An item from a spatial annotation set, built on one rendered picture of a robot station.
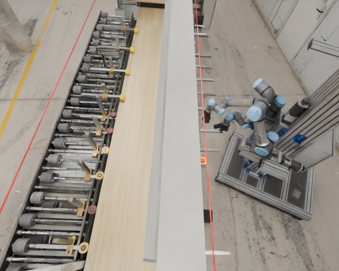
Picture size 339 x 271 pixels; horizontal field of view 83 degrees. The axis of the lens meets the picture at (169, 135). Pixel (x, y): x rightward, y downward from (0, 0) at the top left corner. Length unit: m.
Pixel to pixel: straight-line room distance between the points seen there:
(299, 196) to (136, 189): 2.22
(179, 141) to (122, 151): 1.76
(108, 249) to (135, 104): 1.55
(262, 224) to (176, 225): 2.85
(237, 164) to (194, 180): 2.68
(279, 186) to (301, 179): 0.37
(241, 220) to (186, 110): 2.70
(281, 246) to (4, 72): 5.47
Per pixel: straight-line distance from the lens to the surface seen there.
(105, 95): 2.50
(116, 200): 1.95
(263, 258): 3.10
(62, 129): 2.53
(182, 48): 0.56
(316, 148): 2.30
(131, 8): 4.84
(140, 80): 2.71
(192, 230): 0.32
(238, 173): 2.96
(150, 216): 0.42
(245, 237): 3.02
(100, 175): 2.05
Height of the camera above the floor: 2.78
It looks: 60 degrees down
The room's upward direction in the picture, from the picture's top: 7 degrees clockwise
